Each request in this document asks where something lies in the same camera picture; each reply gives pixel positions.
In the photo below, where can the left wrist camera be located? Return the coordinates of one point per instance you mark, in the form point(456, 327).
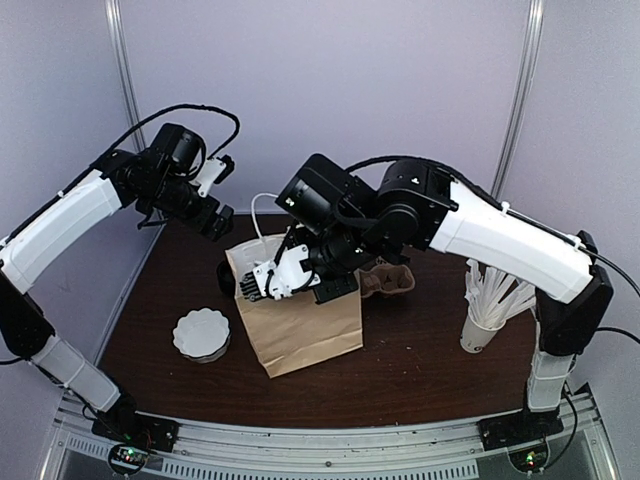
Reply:
point(214, 172)

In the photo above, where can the brown paper bag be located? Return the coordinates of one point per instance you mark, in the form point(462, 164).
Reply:
point(296, 332)

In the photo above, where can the stack of black lids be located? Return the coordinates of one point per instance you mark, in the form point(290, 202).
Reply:
point(226, 280)

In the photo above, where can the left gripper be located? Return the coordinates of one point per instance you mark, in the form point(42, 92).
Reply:
point(214, 230)

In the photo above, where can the paper cup holding straws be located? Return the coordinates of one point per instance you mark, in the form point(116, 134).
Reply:
point(478, 331)

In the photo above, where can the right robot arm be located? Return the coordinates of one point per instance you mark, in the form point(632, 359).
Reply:
point(341, 223)

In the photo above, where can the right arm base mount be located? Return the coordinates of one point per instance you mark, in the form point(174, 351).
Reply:
point(524, 434)

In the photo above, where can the cardboard cup carrier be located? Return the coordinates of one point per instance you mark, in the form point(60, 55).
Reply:
point(387, 280)

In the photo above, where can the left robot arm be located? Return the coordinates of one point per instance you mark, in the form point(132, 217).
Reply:
point(173, 176)

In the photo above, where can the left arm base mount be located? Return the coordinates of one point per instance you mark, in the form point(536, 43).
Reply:
point(138, 436)

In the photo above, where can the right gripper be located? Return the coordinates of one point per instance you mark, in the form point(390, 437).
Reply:
point(337, 290)

